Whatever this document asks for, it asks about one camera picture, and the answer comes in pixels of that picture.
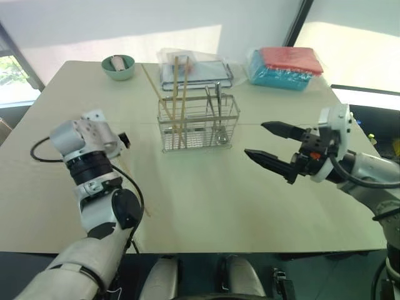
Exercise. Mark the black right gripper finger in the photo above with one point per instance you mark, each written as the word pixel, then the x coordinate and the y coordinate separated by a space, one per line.
pixel 282 128
pixel 272 162

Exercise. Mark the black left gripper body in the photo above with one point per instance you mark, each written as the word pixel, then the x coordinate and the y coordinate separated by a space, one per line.
pixel 124 140

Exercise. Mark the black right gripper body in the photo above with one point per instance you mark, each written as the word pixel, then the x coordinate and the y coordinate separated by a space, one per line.
pixel 314 150

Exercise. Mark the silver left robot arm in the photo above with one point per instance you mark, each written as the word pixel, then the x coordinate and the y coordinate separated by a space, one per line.
pixel 93 225

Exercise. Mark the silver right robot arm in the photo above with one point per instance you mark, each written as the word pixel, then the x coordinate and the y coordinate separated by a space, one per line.
pixel 372 175

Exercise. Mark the metal spoon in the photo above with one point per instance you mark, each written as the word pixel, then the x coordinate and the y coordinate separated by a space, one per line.
pixel 211 106
pixel 219 106

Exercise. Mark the blue and red packets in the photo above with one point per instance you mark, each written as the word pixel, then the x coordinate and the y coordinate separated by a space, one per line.
pixel 275 79

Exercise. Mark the small yellow-green object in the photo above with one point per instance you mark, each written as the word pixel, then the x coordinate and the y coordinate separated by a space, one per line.
pixel 372 139

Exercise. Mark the wooden chopstick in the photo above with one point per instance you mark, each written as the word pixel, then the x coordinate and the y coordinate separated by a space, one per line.
pixel 153 84
pixel 185 93
pixel 175 93

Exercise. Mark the green bowl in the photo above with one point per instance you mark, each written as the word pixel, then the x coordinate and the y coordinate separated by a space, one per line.
pixel 118 73

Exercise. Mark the red cloth pack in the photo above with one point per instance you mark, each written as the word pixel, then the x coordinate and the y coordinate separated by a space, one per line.
pixel 290 59

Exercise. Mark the pink item in bowl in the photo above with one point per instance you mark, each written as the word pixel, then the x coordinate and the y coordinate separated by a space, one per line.
pixel 117 63

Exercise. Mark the dark metal-rimmed tray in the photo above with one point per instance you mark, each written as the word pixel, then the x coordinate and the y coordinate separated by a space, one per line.
pixel 200 76

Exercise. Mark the black window pillar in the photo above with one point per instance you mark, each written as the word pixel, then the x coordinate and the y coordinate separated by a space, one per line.
pixel 297 22

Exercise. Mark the silver rounded robot leg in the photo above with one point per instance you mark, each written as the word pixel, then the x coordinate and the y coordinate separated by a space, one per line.
pixel 240 276
pixel 164 278

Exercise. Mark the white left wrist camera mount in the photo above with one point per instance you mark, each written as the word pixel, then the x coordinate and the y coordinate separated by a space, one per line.
pixel 93 131

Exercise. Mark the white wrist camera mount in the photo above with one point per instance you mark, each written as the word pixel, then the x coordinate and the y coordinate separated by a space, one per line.
pixel 93 131
pixel 342 125

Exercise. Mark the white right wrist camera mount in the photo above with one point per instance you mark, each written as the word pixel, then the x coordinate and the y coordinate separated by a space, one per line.
pixel 342 125

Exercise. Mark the black bracket under table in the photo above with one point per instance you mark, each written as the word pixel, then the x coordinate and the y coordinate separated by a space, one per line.
pixel 282 284

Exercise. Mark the dark window frame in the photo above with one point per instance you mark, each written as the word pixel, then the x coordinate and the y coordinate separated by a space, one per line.
pixel 18 59

